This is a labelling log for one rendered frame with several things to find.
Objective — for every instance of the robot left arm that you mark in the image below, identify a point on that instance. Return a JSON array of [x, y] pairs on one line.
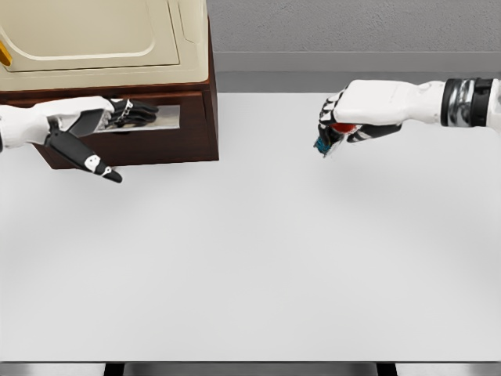
[[17, 125]]

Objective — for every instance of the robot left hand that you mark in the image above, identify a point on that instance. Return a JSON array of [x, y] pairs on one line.
[[74, 111]]

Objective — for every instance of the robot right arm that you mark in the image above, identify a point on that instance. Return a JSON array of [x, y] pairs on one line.
[[456, 102]]

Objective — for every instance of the switch with red button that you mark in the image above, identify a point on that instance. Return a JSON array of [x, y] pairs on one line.
[[332, 141]]

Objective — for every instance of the brown cabinet drawer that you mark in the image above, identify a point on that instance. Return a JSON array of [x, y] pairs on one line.
[[184, 133]]

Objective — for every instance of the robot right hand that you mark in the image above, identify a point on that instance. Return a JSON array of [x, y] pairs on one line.
[[366, 100]]

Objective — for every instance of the beige and brown cabinet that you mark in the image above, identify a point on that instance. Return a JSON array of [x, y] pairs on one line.
[[117, 43]]

